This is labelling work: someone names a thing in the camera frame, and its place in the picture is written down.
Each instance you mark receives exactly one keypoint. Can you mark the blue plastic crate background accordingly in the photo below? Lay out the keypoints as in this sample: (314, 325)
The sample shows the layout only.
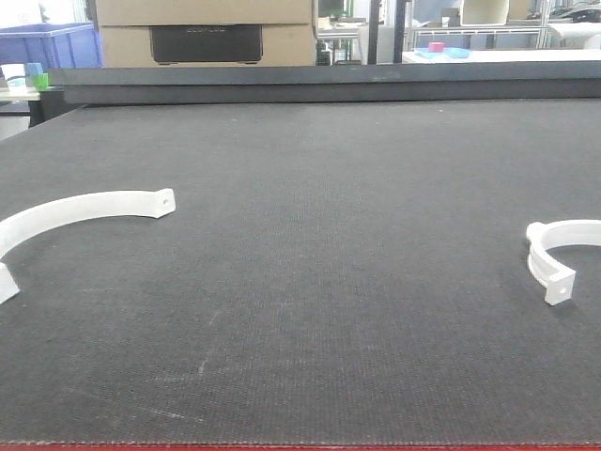
(68, 45)

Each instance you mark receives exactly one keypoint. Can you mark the light blue cube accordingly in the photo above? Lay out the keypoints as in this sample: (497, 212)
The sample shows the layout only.
(34, 69)

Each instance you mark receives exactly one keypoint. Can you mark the upper cardboard box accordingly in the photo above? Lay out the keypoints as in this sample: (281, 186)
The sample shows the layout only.
(116, 13)

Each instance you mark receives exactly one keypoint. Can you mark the cardboard box with black label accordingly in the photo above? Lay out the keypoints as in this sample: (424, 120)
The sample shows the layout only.
(283, 45)

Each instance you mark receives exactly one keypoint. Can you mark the green cube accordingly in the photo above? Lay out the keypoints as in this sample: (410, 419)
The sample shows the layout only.
(40, 82)

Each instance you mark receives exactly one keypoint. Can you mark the small white pipe clamp half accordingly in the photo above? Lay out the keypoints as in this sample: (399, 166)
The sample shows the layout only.
(550, 273)

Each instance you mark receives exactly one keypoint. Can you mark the light blue tray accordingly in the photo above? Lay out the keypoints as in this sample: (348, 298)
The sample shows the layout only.
(448, 52)

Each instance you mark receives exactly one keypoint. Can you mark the white paper cup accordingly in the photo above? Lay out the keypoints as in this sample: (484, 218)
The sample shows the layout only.
(15, 76)

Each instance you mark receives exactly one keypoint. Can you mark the large white pipe clamp half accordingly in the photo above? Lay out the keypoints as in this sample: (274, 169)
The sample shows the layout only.
(27, 224)

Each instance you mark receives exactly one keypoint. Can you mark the pink cube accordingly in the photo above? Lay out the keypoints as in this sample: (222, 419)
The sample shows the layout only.
(436, 47)

